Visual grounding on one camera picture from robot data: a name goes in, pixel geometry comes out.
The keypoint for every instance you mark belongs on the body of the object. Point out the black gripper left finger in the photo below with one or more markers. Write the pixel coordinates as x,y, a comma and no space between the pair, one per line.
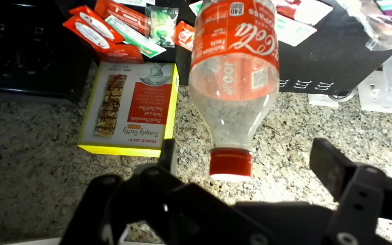
159,213

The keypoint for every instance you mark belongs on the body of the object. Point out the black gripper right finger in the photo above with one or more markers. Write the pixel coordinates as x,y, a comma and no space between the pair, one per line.
364,199

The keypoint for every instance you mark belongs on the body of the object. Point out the coca-cola plastic bottle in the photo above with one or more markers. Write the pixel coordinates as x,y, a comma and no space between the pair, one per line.
234,68

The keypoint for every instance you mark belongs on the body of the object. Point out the yellow-edged granola bar box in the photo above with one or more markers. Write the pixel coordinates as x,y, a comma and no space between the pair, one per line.
128,109

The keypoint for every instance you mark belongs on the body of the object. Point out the white paper sheet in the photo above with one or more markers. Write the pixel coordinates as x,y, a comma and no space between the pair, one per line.
387,90

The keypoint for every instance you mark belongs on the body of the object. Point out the red ketchup packet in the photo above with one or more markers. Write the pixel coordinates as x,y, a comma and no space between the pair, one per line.
97,23
123,53
123,14
87,36

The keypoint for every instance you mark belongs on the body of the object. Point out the white green sauce packet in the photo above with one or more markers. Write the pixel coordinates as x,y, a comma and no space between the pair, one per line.
135,38

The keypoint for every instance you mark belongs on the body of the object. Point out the orange packet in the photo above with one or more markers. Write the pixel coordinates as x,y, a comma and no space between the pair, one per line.
185,36

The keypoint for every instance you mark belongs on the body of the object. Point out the red white packet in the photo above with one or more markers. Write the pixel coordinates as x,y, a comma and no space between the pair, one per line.
305,8

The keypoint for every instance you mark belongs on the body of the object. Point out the black electric stove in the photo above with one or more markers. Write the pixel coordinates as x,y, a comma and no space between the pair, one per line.
23,45

